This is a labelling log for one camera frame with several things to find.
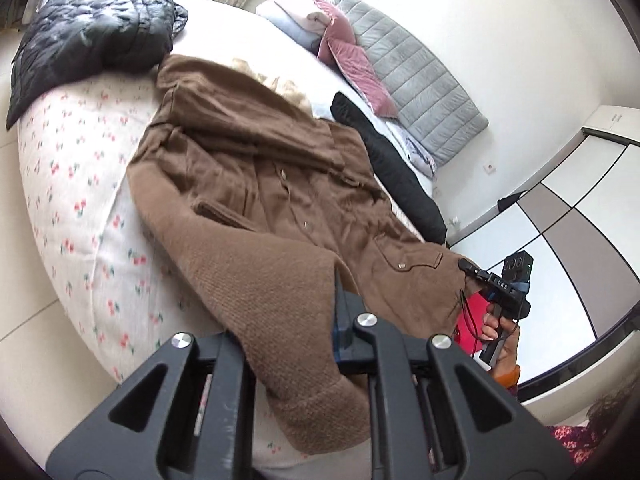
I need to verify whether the white and grey wardrobe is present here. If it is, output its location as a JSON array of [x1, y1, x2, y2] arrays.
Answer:
[[449, 105, 640, 402]]

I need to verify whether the light pink pillow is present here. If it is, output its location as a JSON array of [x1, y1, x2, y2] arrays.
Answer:
[[269, 0, 328, 32]]

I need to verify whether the grey quilted headboard pad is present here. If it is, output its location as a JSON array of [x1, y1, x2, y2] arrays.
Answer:
[[331, 0, 490, 167]]

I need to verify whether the light blue pillow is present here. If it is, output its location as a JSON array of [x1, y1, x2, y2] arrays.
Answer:
[[256, 0, 323, 55]]

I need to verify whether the white printed pillow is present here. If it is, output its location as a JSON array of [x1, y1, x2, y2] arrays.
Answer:
[[384, 119, 437, 179]]

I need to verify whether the person's floral garment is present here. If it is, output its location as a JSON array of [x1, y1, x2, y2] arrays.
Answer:
[[544, 424, 603, 467]]

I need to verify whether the person's right forearm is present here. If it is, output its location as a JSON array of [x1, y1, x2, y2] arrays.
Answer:
[[491, 364, 524, 392]]

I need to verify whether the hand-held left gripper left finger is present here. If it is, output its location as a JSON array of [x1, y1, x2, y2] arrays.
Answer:
[[45, 331, 257, 480]]

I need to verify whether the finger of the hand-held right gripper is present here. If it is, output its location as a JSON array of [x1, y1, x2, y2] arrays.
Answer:
[[457, 257, 494, 287]]

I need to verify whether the cherry print bed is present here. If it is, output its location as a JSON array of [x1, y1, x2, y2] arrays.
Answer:
[[17, 0, 451, 467]]

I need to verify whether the black long pillow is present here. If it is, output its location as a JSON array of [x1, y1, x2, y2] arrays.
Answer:
[[330, 91, 448, 246]]

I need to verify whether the brown jacket with snap buttons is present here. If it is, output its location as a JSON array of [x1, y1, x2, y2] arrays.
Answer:
[[125, 54, 483, 456]]

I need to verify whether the black puffer jacket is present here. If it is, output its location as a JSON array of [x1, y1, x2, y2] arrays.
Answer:
[[6, 0, 190, 131]]

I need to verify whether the red cloth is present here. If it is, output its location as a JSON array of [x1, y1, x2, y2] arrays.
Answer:
[[452, 290, 494, 357]]

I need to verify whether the pink velvet cushion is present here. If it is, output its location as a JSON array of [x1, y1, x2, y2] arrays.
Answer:
[[312, 0, 400, 119]]

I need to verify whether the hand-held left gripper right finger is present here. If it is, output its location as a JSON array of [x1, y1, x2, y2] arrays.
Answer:
[[332, 272, 576, 480]]

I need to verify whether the person's dark curly hair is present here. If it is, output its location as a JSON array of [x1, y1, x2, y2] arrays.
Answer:
[[584, 375, 640, 461]]

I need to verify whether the person's right hand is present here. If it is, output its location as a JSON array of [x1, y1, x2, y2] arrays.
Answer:
[[480, 313, 521, 377]]

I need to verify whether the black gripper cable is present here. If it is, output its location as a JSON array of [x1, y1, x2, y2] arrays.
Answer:
[[457, 289, 482, 357]]

